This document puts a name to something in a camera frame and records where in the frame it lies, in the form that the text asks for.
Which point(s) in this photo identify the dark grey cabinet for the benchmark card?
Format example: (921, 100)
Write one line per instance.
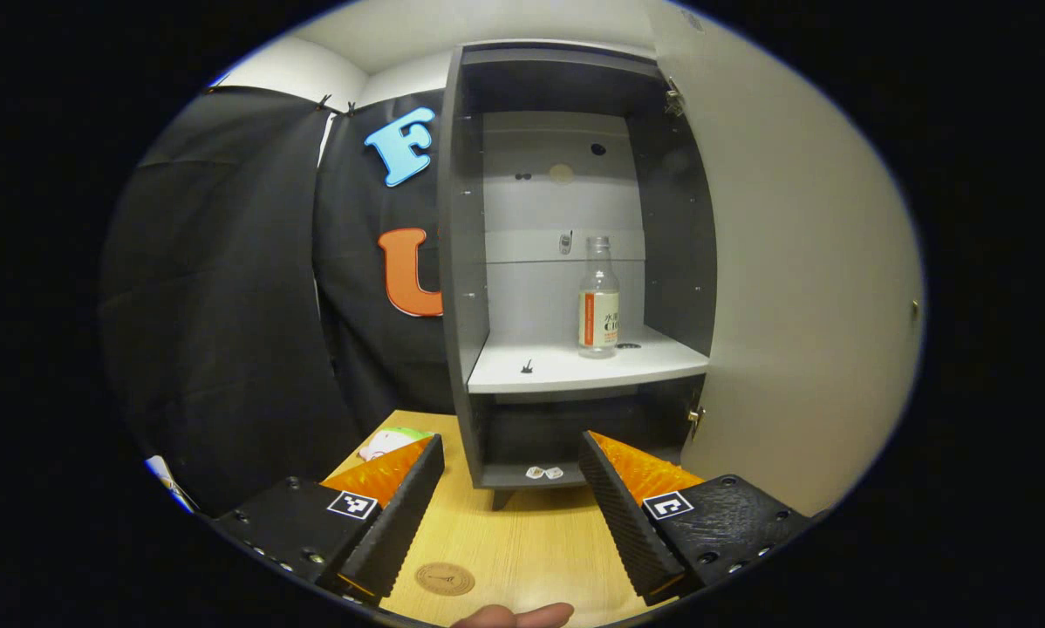
(466, 262)

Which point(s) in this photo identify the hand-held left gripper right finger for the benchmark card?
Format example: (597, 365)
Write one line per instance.
(627, 523)

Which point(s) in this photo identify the clear bottle with orange label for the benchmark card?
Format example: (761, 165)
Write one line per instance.
(598, 305)

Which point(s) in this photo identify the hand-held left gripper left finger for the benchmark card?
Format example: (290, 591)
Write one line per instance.
(400, 523)

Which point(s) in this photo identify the black backdrop cloth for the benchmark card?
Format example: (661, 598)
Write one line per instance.
(226, 305)

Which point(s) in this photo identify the pink plush toy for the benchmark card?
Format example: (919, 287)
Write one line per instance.
(390, 443)

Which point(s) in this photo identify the white cabinet shelf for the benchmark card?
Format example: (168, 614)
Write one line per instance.
(575, 366)

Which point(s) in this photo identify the beige cabinet door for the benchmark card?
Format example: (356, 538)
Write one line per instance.
(802, 262)

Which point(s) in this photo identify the round brown coaster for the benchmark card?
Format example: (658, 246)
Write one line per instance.
(444, 578)

